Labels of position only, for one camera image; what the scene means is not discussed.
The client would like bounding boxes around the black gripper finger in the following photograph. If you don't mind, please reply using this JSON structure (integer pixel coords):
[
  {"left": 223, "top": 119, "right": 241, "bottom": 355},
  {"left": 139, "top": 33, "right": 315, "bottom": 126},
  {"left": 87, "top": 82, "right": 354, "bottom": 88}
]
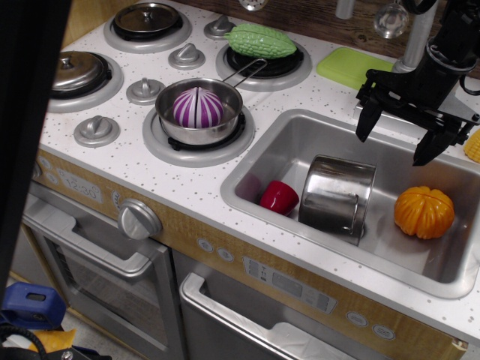
[
  {"left": 355, "top": 98, "right": 383, "bottom": 142},
  {"left": 413, "top": 125, "right": 458, "bottom": 166}
]

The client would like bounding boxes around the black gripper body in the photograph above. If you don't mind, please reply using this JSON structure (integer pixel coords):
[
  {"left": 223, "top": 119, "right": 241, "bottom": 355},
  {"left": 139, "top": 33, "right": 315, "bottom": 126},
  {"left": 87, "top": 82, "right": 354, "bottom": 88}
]
[{"left": 357, "top": 68, "right": 479, "bottom": 142}]

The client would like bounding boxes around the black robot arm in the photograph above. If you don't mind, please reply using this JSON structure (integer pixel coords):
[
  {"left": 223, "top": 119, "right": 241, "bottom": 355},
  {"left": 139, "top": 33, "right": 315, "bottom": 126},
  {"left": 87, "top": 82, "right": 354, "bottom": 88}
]
[{"left": 355, "top": 1, "right": 479, "bottom": 166}]

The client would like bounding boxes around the steel pot in sink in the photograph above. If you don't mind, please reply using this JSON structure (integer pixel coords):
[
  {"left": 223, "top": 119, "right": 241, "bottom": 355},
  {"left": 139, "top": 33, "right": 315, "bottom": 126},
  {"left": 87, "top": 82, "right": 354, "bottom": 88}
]
[{"left": 298, "top": 154, "right": 377, "bottom": 246}]

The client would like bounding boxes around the grey toy sink basin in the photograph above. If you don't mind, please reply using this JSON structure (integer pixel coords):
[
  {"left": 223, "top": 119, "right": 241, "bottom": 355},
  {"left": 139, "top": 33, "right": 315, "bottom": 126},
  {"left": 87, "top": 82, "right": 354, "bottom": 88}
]
[{"left": 220, "top": 109, "right": 479, "bottom": 299}]

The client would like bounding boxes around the yellow toy corn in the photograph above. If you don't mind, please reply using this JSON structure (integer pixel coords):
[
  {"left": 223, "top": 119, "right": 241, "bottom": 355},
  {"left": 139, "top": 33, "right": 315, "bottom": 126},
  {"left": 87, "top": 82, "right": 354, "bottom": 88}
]
[{"left": 463, "top": 130, "right": 480, "bottom": 164}]

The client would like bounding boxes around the green sponge pad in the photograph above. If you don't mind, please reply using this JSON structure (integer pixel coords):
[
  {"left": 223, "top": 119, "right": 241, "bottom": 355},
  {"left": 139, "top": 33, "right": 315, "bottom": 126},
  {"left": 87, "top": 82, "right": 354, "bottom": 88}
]
[{"left": 316, "top": 47, "right": 394, "bottom": 90}]

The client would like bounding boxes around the grey toy faucet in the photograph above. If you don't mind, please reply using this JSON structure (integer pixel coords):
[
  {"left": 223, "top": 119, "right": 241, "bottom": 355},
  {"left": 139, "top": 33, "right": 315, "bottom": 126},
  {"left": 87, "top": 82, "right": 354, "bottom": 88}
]
[{"left": 392, "top": 2, "right": 438, "bottom": 74}]

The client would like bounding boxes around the clear hanging ladle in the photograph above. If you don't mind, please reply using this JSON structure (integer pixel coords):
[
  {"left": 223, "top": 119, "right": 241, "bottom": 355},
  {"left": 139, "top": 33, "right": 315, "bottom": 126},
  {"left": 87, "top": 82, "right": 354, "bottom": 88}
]
[{"left": 373, "top": 1, "right": 409, "bottom": 39}]

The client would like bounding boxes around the orange toy pumpkin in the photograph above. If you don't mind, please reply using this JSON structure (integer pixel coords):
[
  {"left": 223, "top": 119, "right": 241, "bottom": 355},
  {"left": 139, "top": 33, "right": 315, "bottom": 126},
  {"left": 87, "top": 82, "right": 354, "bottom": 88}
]
[{"left": 394, "top": 186, "right": 455, "bottom": 239}]

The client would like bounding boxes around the red toy cup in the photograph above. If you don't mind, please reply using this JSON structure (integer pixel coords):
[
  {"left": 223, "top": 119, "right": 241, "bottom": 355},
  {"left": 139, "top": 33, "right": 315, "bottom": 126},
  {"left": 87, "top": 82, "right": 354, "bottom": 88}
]
[{"left": 259, "top": 180, "right": 299, "bottom": 216}]

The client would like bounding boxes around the green toy bitter melon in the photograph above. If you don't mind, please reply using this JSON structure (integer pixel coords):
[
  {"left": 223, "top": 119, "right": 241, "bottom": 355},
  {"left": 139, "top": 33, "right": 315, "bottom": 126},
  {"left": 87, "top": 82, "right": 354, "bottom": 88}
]
[{"left": 223, "top": 23, "right": 297, "bottom": 59}]

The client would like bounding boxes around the clear hanging spoon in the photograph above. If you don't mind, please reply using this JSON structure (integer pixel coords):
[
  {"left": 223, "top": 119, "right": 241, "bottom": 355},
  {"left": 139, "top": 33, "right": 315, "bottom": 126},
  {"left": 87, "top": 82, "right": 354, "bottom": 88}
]
[{"left": 238, "top": 0, "right": 269, "bottom": 11}]

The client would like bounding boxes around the purple striped toy onion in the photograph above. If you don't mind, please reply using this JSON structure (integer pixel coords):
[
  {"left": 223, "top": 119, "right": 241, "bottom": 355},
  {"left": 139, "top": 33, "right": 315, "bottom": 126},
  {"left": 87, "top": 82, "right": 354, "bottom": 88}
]
[{"left": 172, "top": 87, "right": 224, "bottom": 129}]

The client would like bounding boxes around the grey stove knob back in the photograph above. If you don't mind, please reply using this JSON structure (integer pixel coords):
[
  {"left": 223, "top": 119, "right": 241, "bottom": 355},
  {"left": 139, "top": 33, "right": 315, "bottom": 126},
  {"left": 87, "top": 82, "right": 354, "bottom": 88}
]
[{"left": 203, "top": 15, "right": 236, "bottom": 41}]

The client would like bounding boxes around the grey stove knob middle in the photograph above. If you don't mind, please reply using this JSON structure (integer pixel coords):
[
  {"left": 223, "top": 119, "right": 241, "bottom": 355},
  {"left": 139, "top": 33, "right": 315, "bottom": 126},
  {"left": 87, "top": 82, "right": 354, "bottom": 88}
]
[{"left": 168, "top": 43, "right": 206, "bottom": 71}]

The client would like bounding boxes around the dishwasher control panel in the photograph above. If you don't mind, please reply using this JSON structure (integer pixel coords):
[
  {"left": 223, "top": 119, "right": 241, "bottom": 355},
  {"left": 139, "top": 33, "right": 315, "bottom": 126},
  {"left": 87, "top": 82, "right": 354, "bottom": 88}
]
[{"left": 242, "top": 256, "right": 338, "bottom": 315}]

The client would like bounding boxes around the grey stove knob centre-left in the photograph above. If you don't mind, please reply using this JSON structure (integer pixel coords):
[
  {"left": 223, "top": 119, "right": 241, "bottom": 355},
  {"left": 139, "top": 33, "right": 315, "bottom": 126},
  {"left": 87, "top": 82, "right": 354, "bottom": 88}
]
[{"left": 126, "top": 77, "right": 165, "bottom": 106}]

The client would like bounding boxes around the steel lid back burner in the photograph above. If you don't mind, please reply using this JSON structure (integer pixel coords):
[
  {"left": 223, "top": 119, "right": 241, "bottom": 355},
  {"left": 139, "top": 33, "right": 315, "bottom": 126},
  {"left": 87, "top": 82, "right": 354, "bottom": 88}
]
[{"left": 113, "top": 2, "right": 180, "bottom": 37}]

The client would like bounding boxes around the steel lid burner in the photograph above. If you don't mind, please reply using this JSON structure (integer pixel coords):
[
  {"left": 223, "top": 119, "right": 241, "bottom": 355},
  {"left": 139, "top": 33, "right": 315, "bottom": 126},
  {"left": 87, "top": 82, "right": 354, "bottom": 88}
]
[
  {"left": 113, "top": 2, "right": 180, "bottom": 37},
  {"left": 52, "top": 51, "right": 109, "bottom": 95}
]

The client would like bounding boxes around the grey dishwasher door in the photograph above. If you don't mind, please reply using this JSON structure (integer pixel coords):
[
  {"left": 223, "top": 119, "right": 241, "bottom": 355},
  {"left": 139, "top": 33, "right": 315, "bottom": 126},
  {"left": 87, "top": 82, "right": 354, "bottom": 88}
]
[{"left": 179, "top": 272, "right": 382, "bottom": 359}]

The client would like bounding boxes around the grey oven dial knob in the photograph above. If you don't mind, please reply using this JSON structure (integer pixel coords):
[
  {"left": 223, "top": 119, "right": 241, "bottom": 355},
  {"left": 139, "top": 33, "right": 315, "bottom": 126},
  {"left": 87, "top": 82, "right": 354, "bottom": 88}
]
[{"left": 117, "top": 198, "right": 163, "bottom": 241}]

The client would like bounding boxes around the grey stove knob front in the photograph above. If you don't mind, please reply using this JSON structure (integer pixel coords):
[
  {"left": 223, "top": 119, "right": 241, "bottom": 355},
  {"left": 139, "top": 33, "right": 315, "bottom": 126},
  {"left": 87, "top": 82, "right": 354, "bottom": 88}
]
[{"left": 73, "top": 115, "right": 121, "bottom": 148}]

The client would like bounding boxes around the steel lid left burner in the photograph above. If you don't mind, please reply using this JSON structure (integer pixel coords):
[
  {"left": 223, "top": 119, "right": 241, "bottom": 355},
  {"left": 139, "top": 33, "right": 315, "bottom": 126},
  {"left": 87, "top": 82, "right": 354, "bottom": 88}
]
[{"left": 52, "top": 51, "right": 109, "bottom": 95}]

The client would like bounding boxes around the oven clock display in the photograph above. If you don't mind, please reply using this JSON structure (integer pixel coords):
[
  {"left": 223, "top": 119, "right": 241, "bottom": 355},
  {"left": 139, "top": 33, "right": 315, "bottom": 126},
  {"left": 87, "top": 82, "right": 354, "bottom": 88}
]
[{"left": 56, "top": 168, "right": 103, "bottom": 204}]

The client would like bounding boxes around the grey oven door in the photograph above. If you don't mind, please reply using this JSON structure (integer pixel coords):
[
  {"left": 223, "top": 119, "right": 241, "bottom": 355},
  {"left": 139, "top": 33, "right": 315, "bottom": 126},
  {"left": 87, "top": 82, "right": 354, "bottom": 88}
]
[{"left": 23, "top": 182, "right": 186, "bottom": 359}]

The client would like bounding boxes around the blue clamp tool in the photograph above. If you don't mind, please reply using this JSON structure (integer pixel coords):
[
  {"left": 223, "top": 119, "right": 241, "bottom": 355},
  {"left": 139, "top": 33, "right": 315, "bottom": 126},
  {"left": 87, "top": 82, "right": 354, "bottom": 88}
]
[{"left": 1, "top": 282, "right": 67, "bottom": 330}]

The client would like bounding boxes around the grey hanging utensil handle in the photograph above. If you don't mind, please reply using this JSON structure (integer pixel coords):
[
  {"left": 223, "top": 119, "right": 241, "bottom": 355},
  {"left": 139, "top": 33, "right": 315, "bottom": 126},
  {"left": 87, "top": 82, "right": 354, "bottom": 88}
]
[{"left": 335, "top": 0, "right": 356, "bottom": 20}]

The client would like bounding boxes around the back right burner ring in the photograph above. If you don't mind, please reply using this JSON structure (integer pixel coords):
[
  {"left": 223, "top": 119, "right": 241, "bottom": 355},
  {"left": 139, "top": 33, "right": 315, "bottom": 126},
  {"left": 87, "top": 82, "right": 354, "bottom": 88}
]
[{"left": 215, "top": 40, "right": 313, "bottom": 92}]

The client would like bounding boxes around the burner ring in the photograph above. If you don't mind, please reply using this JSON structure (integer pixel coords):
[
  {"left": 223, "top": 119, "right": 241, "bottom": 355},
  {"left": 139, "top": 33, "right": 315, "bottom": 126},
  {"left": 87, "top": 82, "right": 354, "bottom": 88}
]
[
  {"left": 47, "top": 50, "right": 125, "bottom": 114},
  {"left": 142, "top": 105, "right": 256, "bottom": 169},
  {"left": 103, "top": 1, "right": 193, "bottom": 55},
  {"left": 215, "top": 40, "right": 313, "bottom": 92}
]

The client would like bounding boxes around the steel saucepan with handle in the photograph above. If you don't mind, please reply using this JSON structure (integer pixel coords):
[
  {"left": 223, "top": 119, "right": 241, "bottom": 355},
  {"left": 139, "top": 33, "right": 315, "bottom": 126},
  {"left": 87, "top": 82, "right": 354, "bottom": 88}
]
[{"left": 154, "top": 58, "right": 269, "bottom": 146}]

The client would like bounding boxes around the front burner ring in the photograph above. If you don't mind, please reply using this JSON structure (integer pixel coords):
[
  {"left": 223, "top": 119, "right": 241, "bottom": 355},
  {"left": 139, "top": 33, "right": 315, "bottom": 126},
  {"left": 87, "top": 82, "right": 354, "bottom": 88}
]
[{"left": 142, "top": 105, "right": 256, "bottom": 169}]

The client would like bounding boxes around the back left burner ring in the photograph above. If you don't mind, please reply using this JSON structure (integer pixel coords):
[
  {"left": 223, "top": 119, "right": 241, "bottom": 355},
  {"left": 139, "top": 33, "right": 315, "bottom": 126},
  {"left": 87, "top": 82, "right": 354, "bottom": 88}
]
[{"left": 103, "top": 1, "right": 193, "bottom": 55}]

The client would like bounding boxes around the dark post in foreground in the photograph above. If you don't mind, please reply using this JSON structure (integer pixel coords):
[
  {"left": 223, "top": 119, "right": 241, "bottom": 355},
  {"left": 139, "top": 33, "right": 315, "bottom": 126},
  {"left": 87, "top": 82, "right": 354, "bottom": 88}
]
[{"left": 1, "top": 1, "right": 71, "bottom": 288}]

